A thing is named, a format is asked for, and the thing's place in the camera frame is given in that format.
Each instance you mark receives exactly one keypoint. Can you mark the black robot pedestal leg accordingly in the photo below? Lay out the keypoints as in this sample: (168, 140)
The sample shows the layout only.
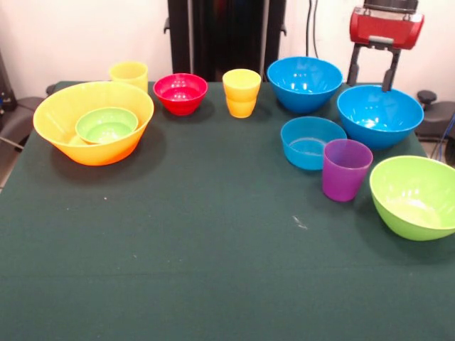
(14, 120)
(437, 120)

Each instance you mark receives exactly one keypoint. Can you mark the small blue ridged bowl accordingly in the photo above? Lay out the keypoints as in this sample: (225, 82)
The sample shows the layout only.
(305, 149)

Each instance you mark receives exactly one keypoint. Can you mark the large blue bowl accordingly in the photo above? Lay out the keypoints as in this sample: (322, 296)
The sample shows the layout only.
(305, 89)
(380, 117)

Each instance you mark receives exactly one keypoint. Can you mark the translucent yellow-green cup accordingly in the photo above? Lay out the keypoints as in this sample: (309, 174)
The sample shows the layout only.
(128, 74)

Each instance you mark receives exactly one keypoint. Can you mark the small green bowl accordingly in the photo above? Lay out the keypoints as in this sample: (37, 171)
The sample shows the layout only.
(106, 128)

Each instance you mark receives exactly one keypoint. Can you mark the large green bowl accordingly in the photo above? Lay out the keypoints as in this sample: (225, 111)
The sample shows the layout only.
(412, 202)

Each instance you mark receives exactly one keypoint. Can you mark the black robot column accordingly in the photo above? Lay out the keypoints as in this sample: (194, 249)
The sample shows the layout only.
(227, 39)

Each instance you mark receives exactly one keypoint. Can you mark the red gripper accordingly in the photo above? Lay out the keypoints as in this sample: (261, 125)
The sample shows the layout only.
(384, 28)

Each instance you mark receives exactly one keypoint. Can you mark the small red bowl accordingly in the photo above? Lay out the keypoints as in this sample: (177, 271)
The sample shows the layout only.
(181, 96)

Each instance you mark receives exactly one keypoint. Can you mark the yellow cup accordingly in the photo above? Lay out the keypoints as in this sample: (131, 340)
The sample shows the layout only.
(241, 92)

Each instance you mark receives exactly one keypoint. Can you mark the dark green tablecloth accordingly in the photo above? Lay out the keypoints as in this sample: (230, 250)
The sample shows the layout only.
(213, 248)

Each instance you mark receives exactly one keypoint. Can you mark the purple cup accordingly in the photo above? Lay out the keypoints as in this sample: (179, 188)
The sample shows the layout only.
(345, 177)

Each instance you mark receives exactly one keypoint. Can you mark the large orange bowl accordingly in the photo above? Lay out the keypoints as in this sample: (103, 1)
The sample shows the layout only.
(99, 154)

